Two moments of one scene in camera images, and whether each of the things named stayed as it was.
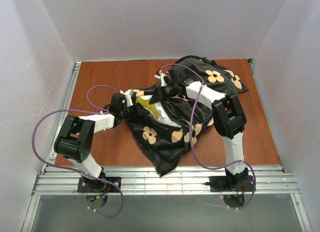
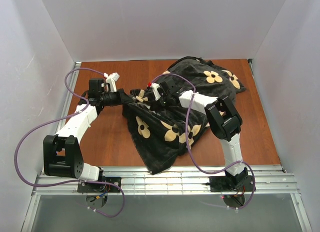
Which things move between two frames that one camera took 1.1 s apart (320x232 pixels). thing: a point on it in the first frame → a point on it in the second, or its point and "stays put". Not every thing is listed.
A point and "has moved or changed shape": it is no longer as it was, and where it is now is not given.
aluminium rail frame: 56,179 stays put
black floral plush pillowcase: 198,86 has moved or changed shape
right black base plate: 231,183 stays put
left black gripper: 137,109 → 121,95
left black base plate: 86,185 stays put
